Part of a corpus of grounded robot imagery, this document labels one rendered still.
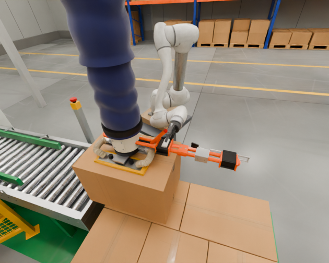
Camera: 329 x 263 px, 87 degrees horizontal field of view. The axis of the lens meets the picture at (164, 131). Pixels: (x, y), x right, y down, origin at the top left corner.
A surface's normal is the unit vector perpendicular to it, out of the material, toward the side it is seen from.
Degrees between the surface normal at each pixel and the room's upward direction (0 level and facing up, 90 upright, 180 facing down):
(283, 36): 90
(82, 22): 74
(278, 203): 0
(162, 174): 1
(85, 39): 91
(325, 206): 0
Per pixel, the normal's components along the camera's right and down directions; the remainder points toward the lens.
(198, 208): -0.05, -0.78
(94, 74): -0.40, 0.38
